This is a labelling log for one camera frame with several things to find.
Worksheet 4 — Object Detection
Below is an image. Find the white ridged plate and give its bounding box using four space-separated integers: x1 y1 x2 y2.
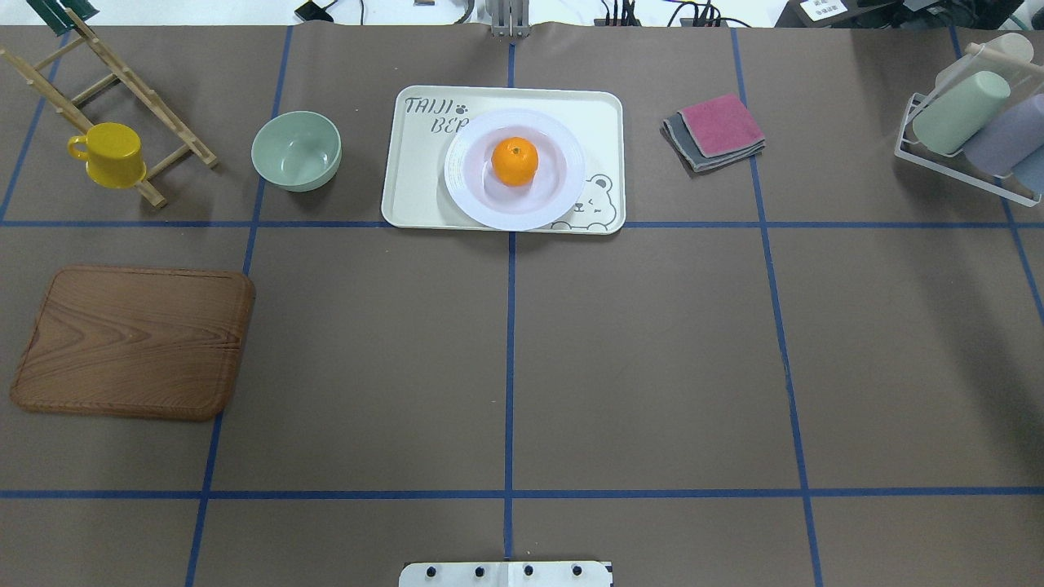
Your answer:
444 108 585 232

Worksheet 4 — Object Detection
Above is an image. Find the orange fruit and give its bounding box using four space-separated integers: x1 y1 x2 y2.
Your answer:
491 136 540 187

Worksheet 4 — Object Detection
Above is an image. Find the cream bear tray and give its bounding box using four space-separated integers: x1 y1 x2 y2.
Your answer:
381 85 626 235

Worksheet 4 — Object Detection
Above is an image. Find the brown wooden tray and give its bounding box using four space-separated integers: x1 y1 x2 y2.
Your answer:
10 265 256 421

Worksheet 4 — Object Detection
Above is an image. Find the pink folded cloth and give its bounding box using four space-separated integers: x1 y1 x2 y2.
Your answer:
662 93 767 174

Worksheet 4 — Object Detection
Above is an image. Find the green bowl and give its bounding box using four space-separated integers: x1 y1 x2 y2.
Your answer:
250 111 343 192

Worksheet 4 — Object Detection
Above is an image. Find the small black device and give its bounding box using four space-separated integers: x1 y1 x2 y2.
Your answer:
294 0 337 23

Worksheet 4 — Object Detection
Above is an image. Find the wooden cup rack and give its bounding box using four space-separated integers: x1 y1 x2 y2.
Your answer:
0 8 219 209

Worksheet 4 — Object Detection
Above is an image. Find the yellow cup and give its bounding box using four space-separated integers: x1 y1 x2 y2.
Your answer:
67 122 147 189

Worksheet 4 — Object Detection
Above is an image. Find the light green cup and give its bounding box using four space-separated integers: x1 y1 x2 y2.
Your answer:
911 71 1011 156

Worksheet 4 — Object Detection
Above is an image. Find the lilac cup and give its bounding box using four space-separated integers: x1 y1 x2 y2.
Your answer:
962 94 1043 177

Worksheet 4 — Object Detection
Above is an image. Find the light blue cup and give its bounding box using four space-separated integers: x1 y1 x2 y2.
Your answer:
1013 146 1044 194

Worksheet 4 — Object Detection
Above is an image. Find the beige cup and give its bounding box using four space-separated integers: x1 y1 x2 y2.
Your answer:
982 31 1034 63

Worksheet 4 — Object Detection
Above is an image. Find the dark green cup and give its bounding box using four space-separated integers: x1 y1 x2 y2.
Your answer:
25 0 98 37

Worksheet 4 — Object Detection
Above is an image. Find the aluminium frame post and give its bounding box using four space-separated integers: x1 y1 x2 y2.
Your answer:
485 0 532 40

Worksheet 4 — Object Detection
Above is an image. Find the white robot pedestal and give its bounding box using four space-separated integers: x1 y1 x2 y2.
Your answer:
398 560 614 586

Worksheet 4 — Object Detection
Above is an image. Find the white wire cup rack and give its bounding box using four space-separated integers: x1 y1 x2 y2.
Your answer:
894 41 1042 207

